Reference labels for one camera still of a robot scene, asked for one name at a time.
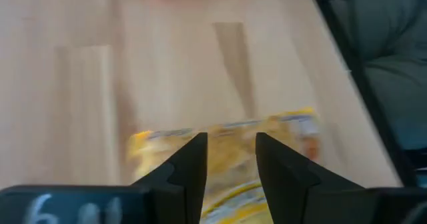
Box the yellow Maruchan noodle pack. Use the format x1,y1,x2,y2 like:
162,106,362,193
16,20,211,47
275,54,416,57
126,107,323,224

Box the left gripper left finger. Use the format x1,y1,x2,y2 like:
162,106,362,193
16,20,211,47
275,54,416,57
132,133,208,224

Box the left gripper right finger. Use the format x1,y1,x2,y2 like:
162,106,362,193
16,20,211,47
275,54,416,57
256,133,364,224

